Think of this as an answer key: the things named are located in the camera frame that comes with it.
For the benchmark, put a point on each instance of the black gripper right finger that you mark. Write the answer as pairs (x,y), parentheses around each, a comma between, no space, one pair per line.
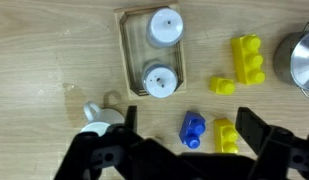
(250,128)

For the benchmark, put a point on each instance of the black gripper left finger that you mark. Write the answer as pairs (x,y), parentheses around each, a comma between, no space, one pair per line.
(131,118)

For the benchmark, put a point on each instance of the white-capped bottle with black fluid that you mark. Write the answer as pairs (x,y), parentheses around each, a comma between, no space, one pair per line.
(160,81)

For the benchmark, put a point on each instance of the wooden tray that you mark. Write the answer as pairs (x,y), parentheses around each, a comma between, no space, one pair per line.
(127,60)

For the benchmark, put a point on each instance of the white-capped clear bottle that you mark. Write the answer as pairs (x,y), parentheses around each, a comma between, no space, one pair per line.
(165,26)

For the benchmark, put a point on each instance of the yellow three-stud toy block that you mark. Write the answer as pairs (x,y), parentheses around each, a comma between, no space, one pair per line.
(225,135)

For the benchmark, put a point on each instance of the white mug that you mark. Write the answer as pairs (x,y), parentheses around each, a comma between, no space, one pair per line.
(104,120)

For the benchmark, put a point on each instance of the small yellow toy block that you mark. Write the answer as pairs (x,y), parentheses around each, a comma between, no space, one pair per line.
(221,85)

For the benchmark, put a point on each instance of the small blue toy block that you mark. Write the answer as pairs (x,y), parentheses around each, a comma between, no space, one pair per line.
(191,128)

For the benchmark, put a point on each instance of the long yellow toy block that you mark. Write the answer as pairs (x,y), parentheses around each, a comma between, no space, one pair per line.
(249,60)

